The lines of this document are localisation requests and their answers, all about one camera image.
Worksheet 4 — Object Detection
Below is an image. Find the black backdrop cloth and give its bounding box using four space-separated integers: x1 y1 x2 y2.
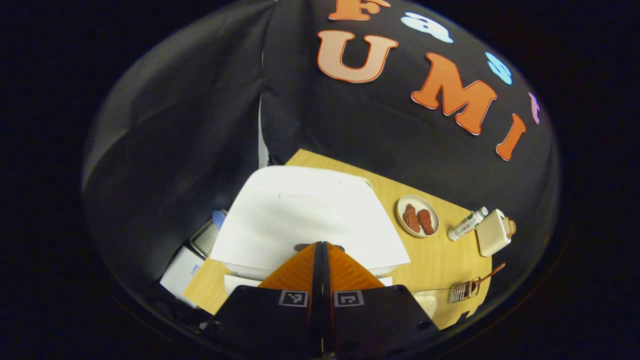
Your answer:
82 0 561 301

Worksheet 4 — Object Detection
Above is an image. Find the round beige plate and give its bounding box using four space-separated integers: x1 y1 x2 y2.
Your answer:
396 194 441 238

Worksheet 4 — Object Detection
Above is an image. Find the white slatted basket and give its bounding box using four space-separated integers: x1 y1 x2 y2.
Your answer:
190 210 229 258

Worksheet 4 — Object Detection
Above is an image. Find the clear wire chopstick holder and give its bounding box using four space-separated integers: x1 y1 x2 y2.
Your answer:
449 280 482 304

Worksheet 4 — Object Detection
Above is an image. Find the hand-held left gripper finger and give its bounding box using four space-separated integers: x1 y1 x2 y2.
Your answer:
322 241 441 359
215 241 323 359

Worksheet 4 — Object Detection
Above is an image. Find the white rice cooker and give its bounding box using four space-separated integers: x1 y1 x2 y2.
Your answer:
210 165 412 301

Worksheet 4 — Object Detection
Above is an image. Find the clear plastic container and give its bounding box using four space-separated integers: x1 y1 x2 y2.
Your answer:
413 287 453 322

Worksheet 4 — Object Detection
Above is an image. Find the white drink bottle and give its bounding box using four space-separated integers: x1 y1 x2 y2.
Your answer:
447 206 489 242

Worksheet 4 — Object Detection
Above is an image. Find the white box with blue label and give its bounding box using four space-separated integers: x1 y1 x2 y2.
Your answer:
160 245 205 307

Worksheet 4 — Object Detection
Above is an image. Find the brown wooden spoon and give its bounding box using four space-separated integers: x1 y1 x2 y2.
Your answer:
469 262 506 297

